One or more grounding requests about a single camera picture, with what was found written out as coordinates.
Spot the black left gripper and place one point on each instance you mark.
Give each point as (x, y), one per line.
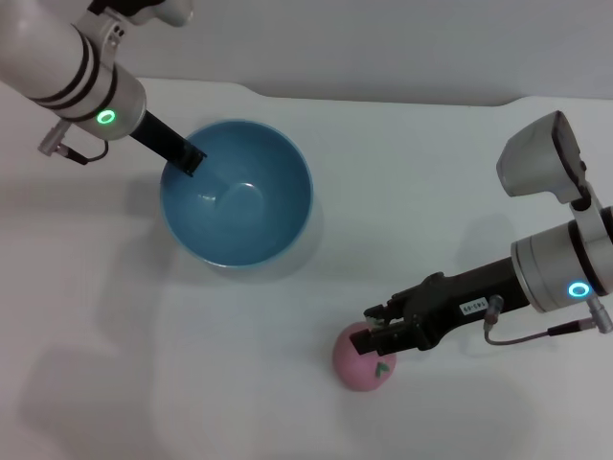
(160, 136)

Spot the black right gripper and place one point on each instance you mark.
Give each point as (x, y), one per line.
(455, 302)

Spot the pink toy peach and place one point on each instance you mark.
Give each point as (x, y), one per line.
(359, 371)

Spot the blue bowl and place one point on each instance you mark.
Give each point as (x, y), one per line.
(268, 225)

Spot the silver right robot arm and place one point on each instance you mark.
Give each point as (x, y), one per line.
(555, 263)

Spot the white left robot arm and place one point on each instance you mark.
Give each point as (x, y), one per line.
(62, 62)

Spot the black and silver left wrist camera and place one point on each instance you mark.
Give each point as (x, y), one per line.
(158, 9)

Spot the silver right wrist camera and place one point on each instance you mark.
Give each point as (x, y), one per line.
(536, 158)

